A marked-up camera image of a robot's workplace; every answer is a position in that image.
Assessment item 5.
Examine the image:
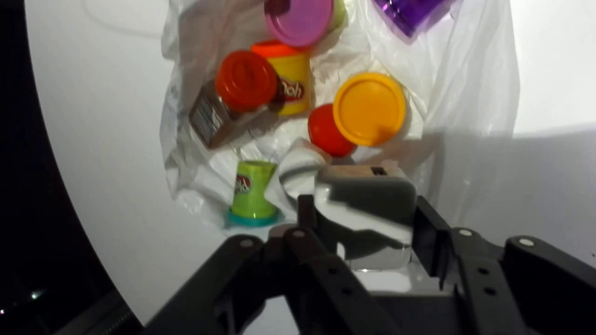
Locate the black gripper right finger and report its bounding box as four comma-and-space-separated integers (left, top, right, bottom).
412, 198, 596, 335

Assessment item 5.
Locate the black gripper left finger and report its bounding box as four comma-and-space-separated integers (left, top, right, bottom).
142, 194, 406, 335

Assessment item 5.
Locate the teal play dough tub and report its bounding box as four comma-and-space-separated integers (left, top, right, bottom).
224, 158, 285, 229

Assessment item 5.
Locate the white power adapter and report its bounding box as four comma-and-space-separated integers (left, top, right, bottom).
313, 162, 436, 294

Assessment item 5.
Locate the orange play dough tub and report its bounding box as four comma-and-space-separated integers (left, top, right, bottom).
332, 71, 410, 149

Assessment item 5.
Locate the spice jar with red lid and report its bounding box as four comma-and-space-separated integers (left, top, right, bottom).
186, 49, 281, 151

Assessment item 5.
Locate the white plastic bag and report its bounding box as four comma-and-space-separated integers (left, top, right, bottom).
159, 0, 522, 225

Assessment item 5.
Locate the yellow tub with pink lid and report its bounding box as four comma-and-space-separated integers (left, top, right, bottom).
263, 0, 350, 50

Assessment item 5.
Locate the purple plastic container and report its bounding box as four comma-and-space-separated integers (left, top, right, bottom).
371, 0, 458, 41

